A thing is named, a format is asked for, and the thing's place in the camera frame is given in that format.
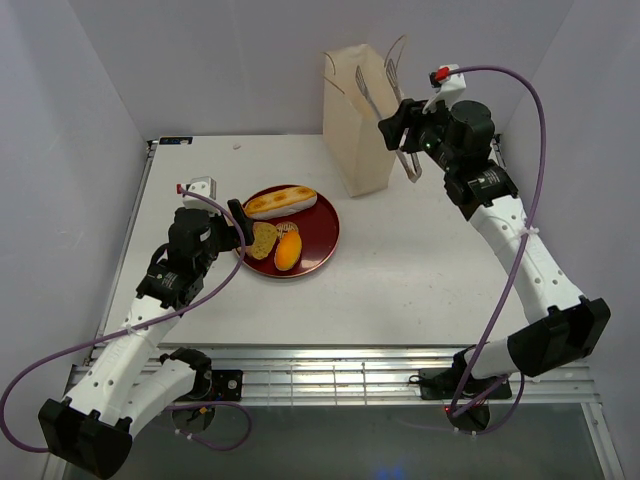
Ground long toasted baguette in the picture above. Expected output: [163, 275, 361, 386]
[244, 186, 318, 220]

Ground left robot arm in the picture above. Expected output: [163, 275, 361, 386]
[38, 195, 254, 479]

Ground sugared orange bread roll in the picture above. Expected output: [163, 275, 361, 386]
[274, 230, 302, 271]

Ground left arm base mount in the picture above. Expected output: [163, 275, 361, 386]
[159, 347, 244, 402]

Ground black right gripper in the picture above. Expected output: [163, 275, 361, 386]
[377, 94, 458, 173]

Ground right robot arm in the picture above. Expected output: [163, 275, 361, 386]
[379, 99, 611, 398]

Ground aluminium frame rail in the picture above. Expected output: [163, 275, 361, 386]
[69, 344, 596, 406]

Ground dark red round plate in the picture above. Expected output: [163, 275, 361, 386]
[244, 193, 340, 278]

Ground metal tongs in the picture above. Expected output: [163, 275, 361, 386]
[355, 59, 423, 183]

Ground purple cable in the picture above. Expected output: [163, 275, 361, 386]
[0, 189, 253, 453]
[447, 64, 545, 419]

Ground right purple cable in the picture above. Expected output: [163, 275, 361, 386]
[447, 64, 545, 419]

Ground cut baguette slice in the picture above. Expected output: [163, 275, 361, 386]
[249, 222, 279, 260]

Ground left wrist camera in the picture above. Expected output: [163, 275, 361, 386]
[176, 176, 216, 212]

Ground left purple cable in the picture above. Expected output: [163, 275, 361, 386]
[0, 189, 253, 453]

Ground beige paper bag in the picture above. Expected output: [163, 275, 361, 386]
[322, 44, 398, 197]

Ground fake croissant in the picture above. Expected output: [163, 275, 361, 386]
[276, 221, 299, 236]

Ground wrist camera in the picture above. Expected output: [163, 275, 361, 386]
[422, 64, 466, 114]
[176, 176, 216, 212]

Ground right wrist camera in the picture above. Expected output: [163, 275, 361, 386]
[422, 64, 466, 114]

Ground left blue table label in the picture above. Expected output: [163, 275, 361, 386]
[158, 136, 193, 145]

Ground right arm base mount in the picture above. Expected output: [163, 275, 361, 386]
[408, 347, 511, 400]

